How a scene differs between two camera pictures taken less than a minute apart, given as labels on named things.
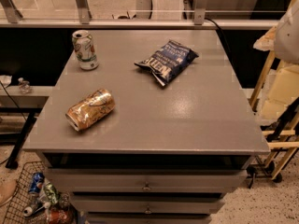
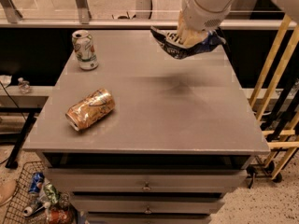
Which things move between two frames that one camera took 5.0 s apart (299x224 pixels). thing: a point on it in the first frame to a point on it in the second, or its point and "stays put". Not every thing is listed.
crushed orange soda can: x=91 y=109 stays put
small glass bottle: x=24 y=86 stays put
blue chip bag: x=168 y=62 to x=177 y=49
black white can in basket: x=35 y=208 stays put
